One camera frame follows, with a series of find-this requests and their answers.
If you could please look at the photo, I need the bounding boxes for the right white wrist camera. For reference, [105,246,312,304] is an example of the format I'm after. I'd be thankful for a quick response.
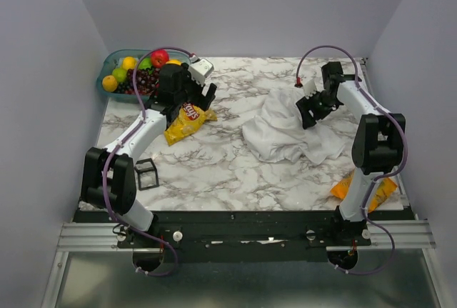
[302,80,318,97]

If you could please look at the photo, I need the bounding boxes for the teal fruit basket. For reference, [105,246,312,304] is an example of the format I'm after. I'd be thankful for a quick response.
[95,49,192,104]

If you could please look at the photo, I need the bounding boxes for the white shirt garment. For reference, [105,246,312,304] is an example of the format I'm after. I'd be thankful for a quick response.
[242,89,346,165]

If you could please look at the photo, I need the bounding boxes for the orange fruit front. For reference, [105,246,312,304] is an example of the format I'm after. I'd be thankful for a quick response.
[101,75,119,93]

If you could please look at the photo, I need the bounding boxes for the green apple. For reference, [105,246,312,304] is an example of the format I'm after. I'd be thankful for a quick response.
[138,57,153,70]

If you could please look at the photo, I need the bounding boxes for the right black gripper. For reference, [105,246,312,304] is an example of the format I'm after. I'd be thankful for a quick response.
[295,89,338,129]

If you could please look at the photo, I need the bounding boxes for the small black wire cube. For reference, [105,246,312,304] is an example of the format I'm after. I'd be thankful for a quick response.
[134,158,159,191]

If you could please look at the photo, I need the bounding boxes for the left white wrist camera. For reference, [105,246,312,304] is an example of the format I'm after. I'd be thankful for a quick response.
[189,54,214,86]

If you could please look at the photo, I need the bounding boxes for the aluminium extrusion rail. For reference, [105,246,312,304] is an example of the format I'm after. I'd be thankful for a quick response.
[57,220,436,252]

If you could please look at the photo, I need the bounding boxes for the yellow lemon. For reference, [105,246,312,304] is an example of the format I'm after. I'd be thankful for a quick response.
[166,59,181,66]

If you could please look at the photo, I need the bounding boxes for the orange snack bag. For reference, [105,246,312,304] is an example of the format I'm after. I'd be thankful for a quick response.
[330,170,398,213]

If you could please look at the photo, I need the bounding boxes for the yellow Lays chip bag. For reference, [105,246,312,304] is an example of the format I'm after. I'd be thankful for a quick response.
[164,103,218,146]

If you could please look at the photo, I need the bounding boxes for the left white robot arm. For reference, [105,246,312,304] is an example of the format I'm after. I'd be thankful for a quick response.
[81,59,216,247]

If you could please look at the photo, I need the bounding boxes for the dark purple grapes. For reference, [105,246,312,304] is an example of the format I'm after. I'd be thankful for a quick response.
[115,69,158,96]

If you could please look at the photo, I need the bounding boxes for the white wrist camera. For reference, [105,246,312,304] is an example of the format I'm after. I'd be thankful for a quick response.
[189,54,214,86]
[302,80,318,97]

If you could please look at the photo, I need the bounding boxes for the green lime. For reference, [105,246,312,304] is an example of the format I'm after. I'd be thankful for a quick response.
[111,68,127,83]

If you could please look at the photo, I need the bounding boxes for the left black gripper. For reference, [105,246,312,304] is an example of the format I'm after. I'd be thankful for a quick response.
[175,63,216,111]

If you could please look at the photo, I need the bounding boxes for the red apple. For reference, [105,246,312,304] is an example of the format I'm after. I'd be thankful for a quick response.
[150,49,170,69]

